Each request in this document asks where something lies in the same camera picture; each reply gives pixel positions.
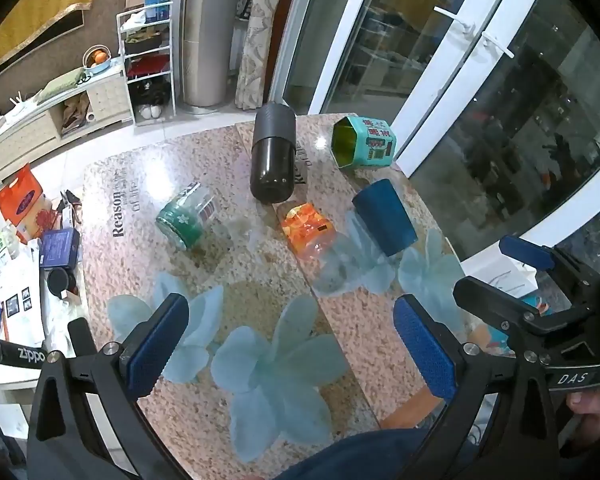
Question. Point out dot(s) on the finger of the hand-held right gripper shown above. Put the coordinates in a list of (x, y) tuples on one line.
[(525, 254), (490, 302)]

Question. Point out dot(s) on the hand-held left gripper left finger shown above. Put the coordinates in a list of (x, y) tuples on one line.
[(156, 342)]

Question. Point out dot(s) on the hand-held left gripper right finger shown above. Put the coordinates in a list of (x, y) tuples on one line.
[(425, 347)]

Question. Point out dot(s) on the dark blue cup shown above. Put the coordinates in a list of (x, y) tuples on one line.
[(386, 222)]

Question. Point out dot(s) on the orange printed clear cup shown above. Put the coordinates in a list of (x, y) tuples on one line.
[(312, 242)]

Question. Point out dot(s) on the black cylindrical cup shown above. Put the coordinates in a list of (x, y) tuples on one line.
[(272, 152)]

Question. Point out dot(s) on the person's right hand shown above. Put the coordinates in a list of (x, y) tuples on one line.
[(592, 417)]

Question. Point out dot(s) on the person's blue trouser leg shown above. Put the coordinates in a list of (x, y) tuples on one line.
[(350, 457)]

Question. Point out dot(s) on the dark blue square box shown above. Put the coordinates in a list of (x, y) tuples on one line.
[(57, 249)]

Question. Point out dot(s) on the black tube with white print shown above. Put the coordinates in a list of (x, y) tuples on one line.
[(20, 355)]

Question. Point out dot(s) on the teal hexagonal tin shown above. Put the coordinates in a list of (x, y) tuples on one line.
[(365, 142)]

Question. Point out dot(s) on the orange paper bag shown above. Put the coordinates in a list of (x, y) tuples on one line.
[(20, 200)]

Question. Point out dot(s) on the pair of white shoes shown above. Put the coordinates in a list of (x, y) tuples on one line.
[(149, 111)]

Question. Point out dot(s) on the white low cabinet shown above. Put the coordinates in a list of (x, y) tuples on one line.
[(50, 120)]

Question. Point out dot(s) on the white shoe rack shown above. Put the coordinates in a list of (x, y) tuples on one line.
[(145, 67)]

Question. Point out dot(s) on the green cushion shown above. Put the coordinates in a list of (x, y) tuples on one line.
[(64, 81)]

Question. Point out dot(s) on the bowl of oranges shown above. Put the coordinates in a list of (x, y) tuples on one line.
[(98, 58)]

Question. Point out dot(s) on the tall grey air conditioner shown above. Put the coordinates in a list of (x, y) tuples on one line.
[(212, 35)]

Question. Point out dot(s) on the beige patterned curtain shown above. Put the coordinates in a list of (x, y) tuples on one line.
[(257, 35)]

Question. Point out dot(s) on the blue and white box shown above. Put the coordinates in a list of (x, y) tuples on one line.
[(158, 6)]

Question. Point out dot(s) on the yellow hanging cloth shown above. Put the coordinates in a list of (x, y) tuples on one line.
[(35, 12)]

